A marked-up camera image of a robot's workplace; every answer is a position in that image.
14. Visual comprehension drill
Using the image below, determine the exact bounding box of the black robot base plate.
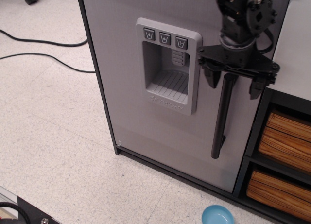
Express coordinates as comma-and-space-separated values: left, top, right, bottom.
0, 196, 61, 224

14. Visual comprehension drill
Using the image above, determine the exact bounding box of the upper black floor cable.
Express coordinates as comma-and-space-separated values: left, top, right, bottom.
0, 29, 88, 47

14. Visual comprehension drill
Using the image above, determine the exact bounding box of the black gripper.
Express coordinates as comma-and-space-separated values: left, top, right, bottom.
197, 45, 280, 99

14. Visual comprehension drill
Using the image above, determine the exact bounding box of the black braided base cable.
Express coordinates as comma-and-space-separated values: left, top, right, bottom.
0, 201, 34, 224

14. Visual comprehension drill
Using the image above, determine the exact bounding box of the lower black floor cable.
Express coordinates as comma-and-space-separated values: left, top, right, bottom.
0, 53, 96, 73

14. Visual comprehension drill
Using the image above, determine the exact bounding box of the black floor cable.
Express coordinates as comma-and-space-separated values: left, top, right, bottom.
0, 53, 96, 73
0, 29, 88, 47

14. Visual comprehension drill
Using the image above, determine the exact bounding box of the light blue bowl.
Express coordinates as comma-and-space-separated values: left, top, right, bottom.
202, 205, 235, 224

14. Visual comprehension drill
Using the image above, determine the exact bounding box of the woven storage basket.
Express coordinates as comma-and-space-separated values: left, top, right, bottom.
246, 170, 311, 222
259, 111, 311, 173

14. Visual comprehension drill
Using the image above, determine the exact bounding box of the lower woven storage basket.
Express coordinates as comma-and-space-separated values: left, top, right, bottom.
246, 170, 311, 222

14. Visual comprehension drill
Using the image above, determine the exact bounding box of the grey ice water dispenser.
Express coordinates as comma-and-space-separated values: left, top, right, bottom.
136, 17, 203, 116

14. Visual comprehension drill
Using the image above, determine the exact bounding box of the white counter panel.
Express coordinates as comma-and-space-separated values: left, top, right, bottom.
268, 0, 311, 101

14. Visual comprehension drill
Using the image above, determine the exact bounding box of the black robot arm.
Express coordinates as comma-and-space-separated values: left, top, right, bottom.
197, 0, 280, 100

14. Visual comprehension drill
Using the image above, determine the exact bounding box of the black fridge cabinet frame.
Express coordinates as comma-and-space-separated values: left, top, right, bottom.
78, 0, 311, 224

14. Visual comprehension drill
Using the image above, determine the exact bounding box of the black door handle bar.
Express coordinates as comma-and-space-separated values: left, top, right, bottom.
211, 73, 237, 159

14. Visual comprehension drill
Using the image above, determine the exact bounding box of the upper woven storage basket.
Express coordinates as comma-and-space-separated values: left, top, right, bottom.
259, 111, 311, 173

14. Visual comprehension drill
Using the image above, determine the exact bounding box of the grey toy fridge door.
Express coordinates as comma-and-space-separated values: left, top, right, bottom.
78, 0, 259, 194

